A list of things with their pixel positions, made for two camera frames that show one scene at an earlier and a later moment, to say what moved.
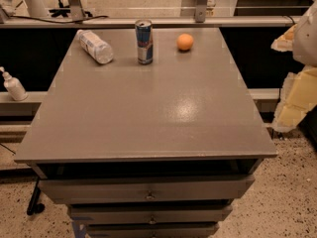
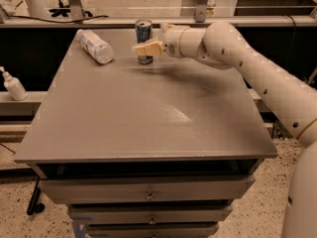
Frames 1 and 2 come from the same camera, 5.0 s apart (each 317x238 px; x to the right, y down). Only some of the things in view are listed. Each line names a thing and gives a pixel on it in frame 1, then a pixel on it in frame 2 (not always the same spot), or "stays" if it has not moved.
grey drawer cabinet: (147, 151) stays
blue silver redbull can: (144, 30) stays
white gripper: (307, 40) → (171, 42)
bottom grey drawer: (153, 230) stays
